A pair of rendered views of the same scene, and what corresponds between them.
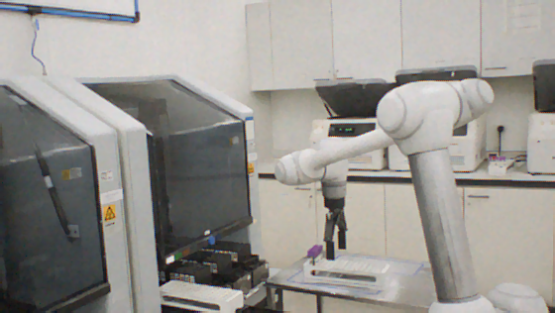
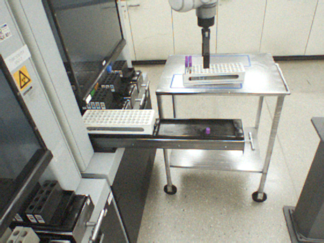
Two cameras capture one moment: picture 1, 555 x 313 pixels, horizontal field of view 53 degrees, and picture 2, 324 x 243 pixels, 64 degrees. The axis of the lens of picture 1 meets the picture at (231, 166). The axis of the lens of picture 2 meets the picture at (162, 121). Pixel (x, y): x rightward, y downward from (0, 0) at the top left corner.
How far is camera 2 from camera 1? 0.99 m
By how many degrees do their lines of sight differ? 34
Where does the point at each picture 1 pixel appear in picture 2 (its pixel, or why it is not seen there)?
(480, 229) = (225, 19)
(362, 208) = (158, 15)
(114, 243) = (39, 107)
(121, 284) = (57, 141)
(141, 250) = (63, 101)
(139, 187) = (43, 37)
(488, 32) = not seen: outside the picture
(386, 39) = not seen: outside the picture
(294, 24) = not seen: outside the picture
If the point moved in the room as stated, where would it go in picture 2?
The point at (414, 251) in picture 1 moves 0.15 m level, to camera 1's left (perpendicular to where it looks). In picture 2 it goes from (190, 37) to (178, 40)
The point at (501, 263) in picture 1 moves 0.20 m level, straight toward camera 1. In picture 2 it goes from (235, 37) to (239, 44)
